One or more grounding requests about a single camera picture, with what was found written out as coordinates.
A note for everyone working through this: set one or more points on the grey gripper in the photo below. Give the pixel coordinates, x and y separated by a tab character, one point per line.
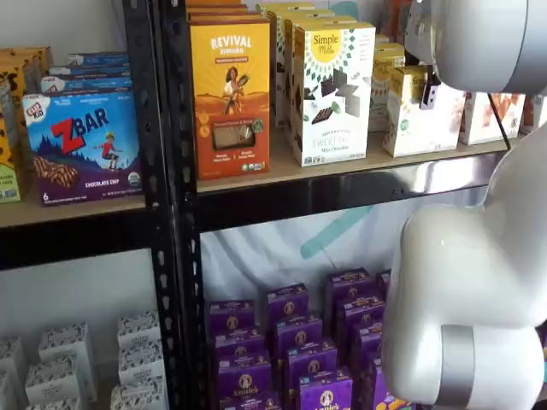
421	34

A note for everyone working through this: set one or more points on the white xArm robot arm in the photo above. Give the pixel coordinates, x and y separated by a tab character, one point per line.
470	265

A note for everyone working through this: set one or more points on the small white yellow-label box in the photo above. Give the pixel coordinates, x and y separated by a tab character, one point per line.
382	77
410	128

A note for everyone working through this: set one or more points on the white box orange crackers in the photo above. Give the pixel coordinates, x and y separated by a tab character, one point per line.
483	119
534	113

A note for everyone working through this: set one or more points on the white Simple Mills box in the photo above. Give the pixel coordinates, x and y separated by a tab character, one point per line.
278	64
333	94
284	6
289	85

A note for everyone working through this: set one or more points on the wooden shelf board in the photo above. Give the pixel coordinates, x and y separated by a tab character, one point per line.
64	211
282	167
105	390

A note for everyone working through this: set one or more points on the black shelf beam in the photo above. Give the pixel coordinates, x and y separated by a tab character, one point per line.
72	241
299	200

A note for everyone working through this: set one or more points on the purple Annie's pasta box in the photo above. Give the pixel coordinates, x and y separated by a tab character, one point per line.
312	363
288	303
384	393
384	284
359	314
366	346
348	284
325	393
239	346
250	402
231	316
244	378
298	335

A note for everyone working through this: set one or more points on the orange Revival cracker box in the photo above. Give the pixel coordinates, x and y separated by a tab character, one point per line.
224	18
231	98
215	8

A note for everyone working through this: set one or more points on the blue Zbar box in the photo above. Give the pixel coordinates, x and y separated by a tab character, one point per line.
85	83
92	70
85	149
98	58

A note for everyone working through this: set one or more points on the white patterned box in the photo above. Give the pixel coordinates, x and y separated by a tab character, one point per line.
51	380
139	395
51	405
12	363
68	346
139	329
141	363

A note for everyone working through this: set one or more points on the yellow cookie box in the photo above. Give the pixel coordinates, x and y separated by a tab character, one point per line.
25	64
7	141

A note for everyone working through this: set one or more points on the black perforated shelf post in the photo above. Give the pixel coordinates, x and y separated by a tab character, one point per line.
145	128
184	239

